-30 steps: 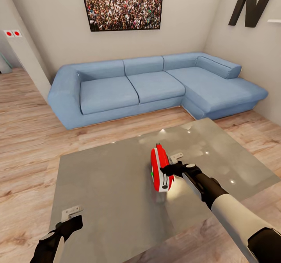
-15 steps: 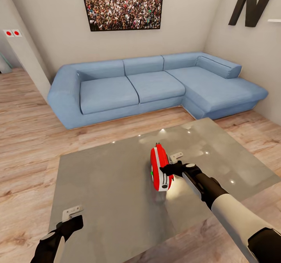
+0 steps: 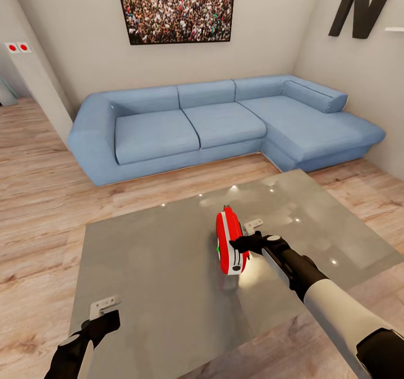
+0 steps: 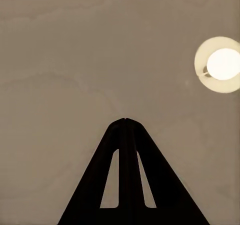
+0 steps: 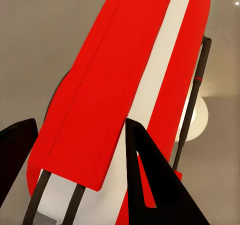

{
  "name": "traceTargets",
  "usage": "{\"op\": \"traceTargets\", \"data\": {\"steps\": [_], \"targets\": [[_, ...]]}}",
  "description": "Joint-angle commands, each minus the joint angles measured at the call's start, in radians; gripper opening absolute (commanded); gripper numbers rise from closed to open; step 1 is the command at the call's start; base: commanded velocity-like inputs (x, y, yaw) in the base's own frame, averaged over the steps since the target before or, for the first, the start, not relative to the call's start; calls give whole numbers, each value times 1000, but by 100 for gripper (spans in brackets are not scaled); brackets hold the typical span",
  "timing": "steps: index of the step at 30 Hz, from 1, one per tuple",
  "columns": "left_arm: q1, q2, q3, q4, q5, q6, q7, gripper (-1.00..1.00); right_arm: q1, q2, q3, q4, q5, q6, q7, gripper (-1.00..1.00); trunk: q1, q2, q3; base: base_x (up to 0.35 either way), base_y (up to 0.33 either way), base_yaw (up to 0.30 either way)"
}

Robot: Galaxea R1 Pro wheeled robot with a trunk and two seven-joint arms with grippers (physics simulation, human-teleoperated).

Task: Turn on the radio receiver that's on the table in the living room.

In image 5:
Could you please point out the coffee table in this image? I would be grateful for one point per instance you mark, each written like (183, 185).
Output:
(39, 43)

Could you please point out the radio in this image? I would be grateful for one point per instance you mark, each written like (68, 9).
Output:
(137, 62)

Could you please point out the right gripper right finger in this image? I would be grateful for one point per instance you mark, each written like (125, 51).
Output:
(174, 205)

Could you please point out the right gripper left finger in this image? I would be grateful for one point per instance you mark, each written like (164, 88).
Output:
(16, 142)

